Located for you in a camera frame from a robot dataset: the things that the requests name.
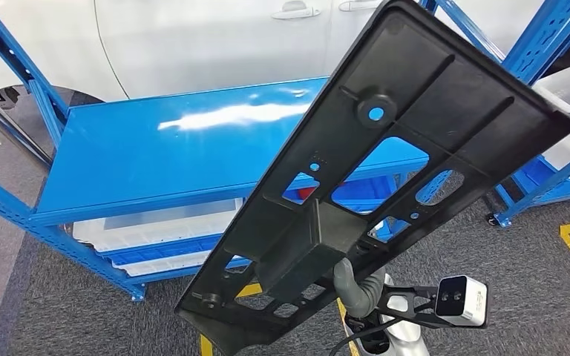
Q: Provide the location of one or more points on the blue metal shelf rack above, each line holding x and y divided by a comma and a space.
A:
142, 162
536, 177

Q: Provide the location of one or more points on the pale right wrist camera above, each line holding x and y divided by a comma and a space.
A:
462, 300

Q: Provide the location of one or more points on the black plastic plate bracket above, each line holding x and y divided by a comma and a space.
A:
437, 123

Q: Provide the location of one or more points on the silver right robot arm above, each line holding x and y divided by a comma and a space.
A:
405, 339

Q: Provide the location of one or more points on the white plastic bin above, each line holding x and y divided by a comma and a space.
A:
167, 265
167, 226

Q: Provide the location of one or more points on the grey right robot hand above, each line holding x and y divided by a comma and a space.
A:
358, 300

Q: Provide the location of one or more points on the white car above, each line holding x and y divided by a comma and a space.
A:
191, 49

